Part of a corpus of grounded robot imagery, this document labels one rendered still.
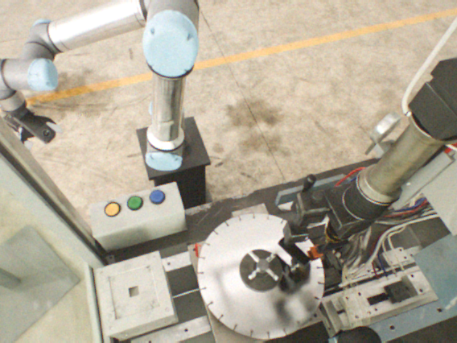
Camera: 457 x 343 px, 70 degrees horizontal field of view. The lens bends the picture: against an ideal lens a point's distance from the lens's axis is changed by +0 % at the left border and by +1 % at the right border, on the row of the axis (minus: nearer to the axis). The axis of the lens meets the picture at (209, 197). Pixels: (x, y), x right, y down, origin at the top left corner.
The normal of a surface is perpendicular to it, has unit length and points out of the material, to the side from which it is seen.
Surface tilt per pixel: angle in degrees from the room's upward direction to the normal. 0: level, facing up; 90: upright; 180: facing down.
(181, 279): 0
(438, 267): 90
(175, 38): 83
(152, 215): 0
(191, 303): 0
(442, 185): 90
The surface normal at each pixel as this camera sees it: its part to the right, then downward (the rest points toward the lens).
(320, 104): 0.00, -0.47
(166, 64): 0.01, 0.81
